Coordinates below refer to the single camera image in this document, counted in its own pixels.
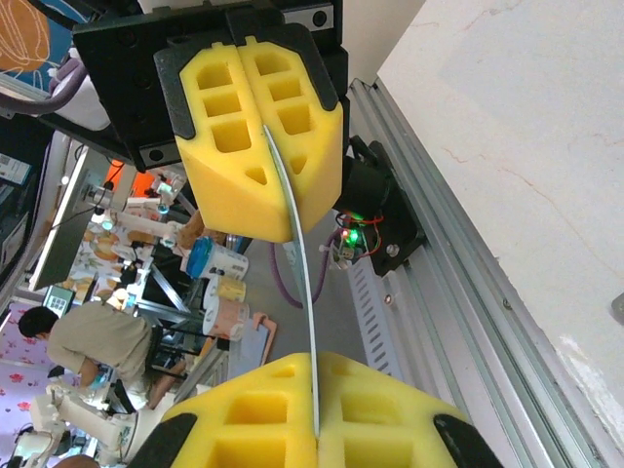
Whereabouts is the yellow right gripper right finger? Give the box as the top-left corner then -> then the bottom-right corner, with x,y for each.
314,351 -> 503,468

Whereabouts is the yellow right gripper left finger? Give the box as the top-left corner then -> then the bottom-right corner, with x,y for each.
129,353 -> 318,468

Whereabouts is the blue lid paper cup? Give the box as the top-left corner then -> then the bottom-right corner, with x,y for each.
180,237 -> 251,282

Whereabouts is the pink blue clipboard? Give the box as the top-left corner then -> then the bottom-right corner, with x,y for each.
240,311 -> 279,368

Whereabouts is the yellow paper cup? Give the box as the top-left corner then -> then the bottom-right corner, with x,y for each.
203,275 -> 248,307

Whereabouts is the pink paper cup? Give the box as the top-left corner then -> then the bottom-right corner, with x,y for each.
201,297 -> 252,342

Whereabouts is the person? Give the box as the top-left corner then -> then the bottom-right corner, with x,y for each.
18,300 -> 165,410

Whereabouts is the dark computer monitor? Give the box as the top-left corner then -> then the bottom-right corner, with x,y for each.
27,145 -> 106,293

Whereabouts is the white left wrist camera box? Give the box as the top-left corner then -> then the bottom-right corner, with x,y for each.
48,72 -> 112,132

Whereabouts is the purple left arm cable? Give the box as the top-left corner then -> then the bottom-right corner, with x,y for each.
0,56 -> 90,118

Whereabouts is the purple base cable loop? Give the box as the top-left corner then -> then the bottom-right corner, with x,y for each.
269,227 -> 342,309

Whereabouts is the white slotted cable duct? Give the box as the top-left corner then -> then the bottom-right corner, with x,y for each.
346,260 -> 409,384

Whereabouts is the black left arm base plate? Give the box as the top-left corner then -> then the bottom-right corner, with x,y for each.
370,140 -> 429,278

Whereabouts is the aluminium mounting rail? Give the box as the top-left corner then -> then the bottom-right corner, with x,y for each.
346,77 -> 624,468

